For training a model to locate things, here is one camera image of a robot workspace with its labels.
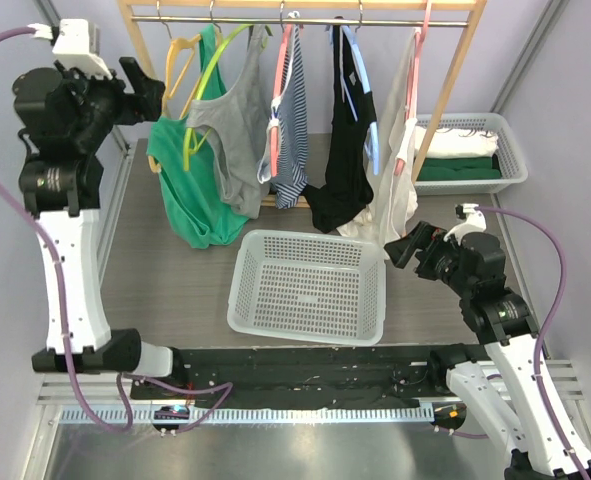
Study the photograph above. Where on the white empty basket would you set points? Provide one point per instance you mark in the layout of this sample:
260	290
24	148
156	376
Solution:
307	287

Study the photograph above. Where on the green tank top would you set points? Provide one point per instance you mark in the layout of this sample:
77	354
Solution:
191	199

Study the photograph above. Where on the black tank top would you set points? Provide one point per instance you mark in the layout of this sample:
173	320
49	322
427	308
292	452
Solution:
346	190

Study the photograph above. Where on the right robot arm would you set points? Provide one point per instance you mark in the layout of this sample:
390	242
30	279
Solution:
527	423

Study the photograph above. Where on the light pink hanger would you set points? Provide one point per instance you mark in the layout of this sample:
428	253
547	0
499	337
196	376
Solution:
412	90

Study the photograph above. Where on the wooden clothes rack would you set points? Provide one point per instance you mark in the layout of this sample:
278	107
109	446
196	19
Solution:
465	15

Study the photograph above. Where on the white basket with clothes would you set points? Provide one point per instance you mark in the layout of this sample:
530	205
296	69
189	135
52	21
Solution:
509	155

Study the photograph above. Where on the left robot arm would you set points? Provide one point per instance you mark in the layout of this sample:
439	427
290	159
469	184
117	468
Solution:
66	114

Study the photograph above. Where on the light blue hanger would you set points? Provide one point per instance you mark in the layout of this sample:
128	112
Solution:
371	145

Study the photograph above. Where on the folded white cloth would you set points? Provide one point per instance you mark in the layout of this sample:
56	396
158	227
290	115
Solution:
462	143

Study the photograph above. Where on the white tank top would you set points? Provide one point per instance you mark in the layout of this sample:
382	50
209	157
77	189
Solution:
394	202

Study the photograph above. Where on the blue striped tank top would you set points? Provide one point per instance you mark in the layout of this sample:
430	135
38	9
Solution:
286	196

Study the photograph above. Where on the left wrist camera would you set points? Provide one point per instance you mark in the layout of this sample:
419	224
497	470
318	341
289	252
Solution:
77	47

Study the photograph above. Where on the white slotted cable duct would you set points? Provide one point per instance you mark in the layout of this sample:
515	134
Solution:
171	415

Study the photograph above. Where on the yellow hanger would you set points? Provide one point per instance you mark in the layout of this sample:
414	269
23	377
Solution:
177	45

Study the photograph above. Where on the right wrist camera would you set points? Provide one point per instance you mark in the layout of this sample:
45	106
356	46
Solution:
472	220

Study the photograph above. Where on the folded green cloth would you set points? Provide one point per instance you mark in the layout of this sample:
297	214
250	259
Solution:
460	169

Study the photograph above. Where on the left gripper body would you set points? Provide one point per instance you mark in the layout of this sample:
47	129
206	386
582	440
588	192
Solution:
102	101

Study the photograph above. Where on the grey tank top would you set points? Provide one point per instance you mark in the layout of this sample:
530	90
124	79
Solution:
234	126

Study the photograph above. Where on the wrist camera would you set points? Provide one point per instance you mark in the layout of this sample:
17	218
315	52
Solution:
77	47
472	220

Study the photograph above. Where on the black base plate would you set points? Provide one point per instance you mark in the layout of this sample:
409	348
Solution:
313	378

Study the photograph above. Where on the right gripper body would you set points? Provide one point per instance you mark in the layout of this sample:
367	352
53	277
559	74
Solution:
421	251

